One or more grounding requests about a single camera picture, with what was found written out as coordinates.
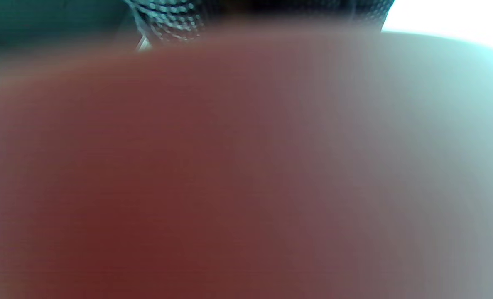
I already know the person's left hand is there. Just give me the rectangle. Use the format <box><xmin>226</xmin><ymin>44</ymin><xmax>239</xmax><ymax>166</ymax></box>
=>
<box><xmin>124</xmin><ymin>0</ymin><xmax>395</xmax><ymax>42</ymax></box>

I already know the pink salad bowl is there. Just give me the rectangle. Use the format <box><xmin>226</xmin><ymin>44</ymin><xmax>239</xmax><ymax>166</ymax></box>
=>
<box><xmin>0</xmin><ymin>25</ymin><xmax>493</xmax><ymax>299</ymax></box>

